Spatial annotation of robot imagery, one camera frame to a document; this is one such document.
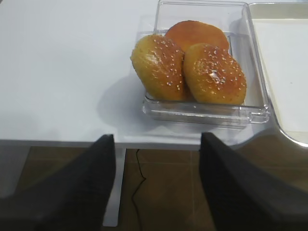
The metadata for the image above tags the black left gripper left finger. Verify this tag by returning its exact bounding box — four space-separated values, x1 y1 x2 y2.
0 135 114 231

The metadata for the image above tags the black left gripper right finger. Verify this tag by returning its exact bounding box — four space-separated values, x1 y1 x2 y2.
199 132 308 231

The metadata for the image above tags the white table leg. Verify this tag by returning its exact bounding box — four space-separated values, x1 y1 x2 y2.
103 148 126 227

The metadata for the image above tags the sesame bun top right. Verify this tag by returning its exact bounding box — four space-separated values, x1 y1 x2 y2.
183 43 247 105

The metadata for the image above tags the sesame bun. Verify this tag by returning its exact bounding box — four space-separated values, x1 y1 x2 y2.
183 43 247 105
130 34 190 101

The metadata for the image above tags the sesame bun top left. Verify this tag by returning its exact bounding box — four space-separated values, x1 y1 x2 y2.
130 34 190 101

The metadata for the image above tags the plain brown bun bottom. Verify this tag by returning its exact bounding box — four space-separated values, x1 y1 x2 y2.
165 20 229 51

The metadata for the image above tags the white metal tray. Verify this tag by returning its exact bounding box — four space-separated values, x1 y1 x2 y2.
249 2 308 147

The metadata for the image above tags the clear plastic bun container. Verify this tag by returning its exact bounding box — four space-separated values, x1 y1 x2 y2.
142 0 270 128

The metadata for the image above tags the black floor cable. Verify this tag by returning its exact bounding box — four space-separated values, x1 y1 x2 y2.
131 148 147 221

